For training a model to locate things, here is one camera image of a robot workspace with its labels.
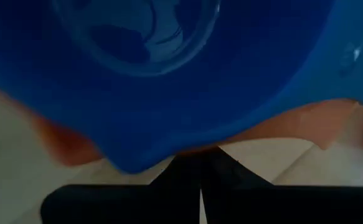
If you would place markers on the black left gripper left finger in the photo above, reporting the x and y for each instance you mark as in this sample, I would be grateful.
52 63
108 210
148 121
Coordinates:
122 205

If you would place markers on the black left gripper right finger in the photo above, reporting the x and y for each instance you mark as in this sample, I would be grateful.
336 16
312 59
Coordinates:
277 205

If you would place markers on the light blue measuring cup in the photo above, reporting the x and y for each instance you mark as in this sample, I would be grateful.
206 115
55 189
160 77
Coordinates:
181 109

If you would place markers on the orange measuring cup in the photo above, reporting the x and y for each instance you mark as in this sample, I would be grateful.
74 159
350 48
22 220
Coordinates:
66 146

